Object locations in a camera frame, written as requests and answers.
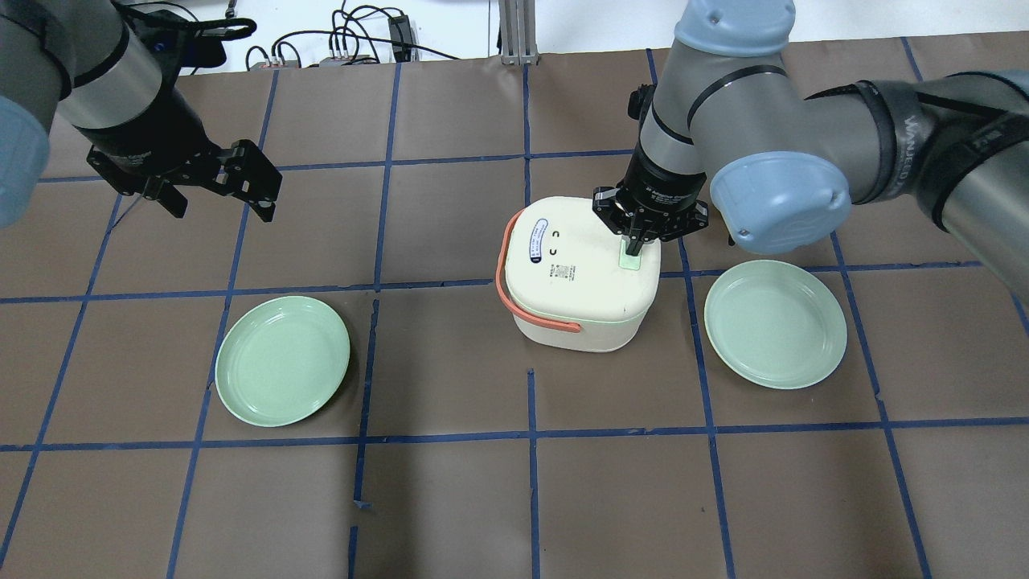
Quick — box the aluminium frame post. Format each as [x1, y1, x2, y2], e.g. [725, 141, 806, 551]
[498, 0, 540, 66]

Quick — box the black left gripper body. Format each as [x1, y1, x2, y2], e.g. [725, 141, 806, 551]
[84, 84, 221, 193]

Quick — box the green plate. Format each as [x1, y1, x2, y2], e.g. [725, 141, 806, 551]
[214, 294, 351, 428]
[704, 260, 848, 391]

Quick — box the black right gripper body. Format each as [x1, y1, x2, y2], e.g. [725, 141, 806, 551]
[592, 148, 709, 244]

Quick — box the green plate left side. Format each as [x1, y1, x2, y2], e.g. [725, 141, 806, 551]
[214, 294, 351, 428]

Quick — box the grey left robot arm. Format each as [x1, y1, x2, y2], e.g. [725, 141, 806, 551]
[1, 1, 282, 227]

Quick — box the white rice cooker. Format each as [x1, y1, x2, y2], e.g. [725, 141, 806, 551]
[494, 195, 662, 353]

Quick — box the green plate right side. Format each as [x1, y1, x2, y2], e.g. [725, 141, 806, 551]
[704, 260, 848, 391]

